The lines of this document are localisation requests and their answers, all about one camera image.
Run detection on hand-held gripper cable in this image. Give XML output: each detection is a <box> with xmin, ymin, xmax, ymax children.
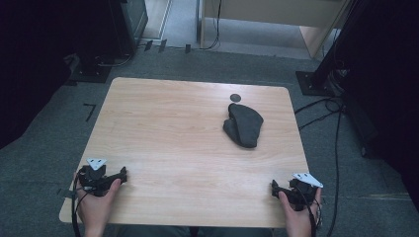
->
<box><xmin>293</xmin><ymin>183</ymin><xmax>323</xmax><ymax>237</ymax></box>
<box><xmin>70</xmin><ymin>171</ymin><xmax>91</xmax><ymax>237</ymax></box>

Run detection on dark cabinet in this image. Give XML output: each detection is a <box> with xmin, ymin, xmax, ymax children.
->
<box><xmin>107</xmin><ymin>0</ymin><xmax>149</xmax><ymax>57</ymax></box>

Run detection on right hand-held gripper cable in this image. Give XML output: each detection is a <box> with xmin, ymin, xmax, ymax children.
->
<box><xmin>293</xmin><ymin>183</ymin><xmax>323</xmax><ymax>237</ymax></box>

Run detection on dark grey and yellow cloth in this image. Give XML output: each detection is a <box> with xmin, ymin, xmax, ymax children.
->
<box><xmin>222</xmin><ymin>103</ymin><xmax>265</xmax><ymax>149</ymax></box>

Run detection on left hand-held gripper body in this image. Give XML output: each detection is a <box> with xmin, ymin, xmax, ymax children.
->
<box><xmin>78</xmin><ymin>157</ymin><xmax>114</xmax><ymax>198</ymax></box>

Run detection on person's right hand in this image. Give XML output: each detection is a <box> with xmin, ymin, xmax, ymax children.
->
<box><xmin>278</xmin><ymin>188</ymin><xmax>322</xmax><ymax>237</ymax></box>

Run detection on pale floor tape strip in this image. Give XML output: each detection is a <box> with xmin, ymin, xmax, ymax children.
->
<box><xmin>358</xmin><ymin>193</ymin><xmax>413</xmax><ymax>200</ymax></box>

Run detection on dark curtain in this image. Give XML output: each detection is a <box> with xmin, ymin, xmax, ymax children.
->
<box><xmin>339</xmin><ymin>0</ymin><xmax>419</xmax><ymax>213</ymax></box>
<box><xmin>0</xmin><ymin>0</ymin><xmax>125</xmax><ymax>151</ymax></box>

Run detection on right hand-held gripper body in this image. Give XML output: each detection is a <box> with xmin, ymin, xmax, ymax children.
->
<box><xmin>280</xmin><ymin>172</ymin><xmax>324</xmax><ymax>211</ymax></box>

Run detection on person's left hand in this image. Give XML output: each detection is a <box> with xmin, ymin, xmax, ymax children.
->
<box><xmin>74</xmin><ymin>178</ymin><xmax>123</xmax><ymax>231</ymax></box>

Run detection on grey tape piece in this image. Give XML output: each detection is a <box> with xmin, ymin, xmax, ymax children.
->
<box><xmin>58</xmin><ymin>188</ymin><xmax>79</xmax><ymax>200</ymax></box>

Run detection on black metal stand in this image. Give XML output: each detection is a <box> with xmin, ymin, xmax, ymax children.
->
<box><xmin>294</xmin><ymin>0</ymin><xmax>367</xmax><ymax>98</ymax></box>

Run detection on light wooden desk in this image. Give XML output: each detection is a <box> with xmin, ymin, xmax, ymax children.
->
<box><xmin>197</xmin><ymin>0</ymin><xmax>351</xmax><ymax>61</ymax></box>

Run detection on black stand base plate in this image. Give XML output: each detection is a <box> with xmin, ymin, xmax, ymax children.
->
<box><xmin>69</xmin><ymin>53</ymin><xmax>114</xmax><ymax>84</ymax></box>

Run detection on long black floor cable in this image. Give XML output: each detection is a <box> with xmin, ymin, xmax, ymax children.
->
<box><xmin>324</xmin><ymin>104</ymin><xmax>345</xmax><ymax>237</ymax></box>

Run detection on left hand-held gripper cable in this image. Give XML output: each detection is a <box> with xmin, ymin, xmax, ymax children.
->
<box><xmin>70</xmin><ymin>171</ymin><xmax>91</xmax><ymax>237</ymax></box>

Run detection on black hanging cable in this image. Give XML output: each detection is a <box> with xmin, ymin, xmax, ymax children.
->
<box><xmin>199</xmin><ymin>0</ymin><xmax>222</xmax><ymax>51</ymax></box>

